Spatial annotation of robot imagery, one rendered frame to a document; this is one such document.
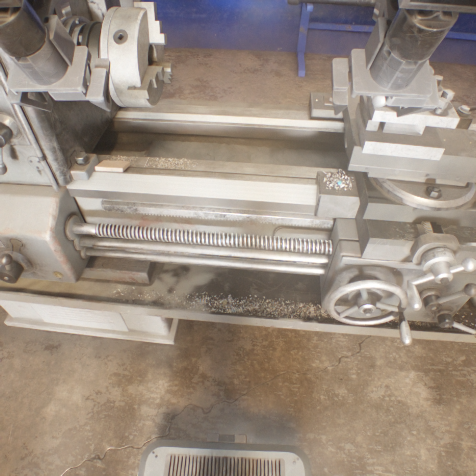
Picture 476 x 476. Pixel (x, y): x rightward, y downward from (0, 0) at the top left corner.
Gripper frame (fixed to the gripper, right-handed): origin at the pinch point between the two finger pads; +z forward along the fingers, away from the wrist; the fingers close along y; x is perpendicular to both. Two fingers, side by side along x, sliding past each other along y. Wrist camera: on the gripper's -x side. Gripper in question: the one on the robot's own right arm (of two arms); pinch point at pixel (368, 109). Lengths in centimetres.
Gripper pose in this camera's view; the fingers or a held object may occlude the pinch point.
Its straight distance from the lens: 60.0
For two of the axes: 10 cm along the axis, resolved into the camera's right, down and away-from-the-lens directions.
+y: -10.0, -0.3, 0.2
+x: -0.3, 9.8, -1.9
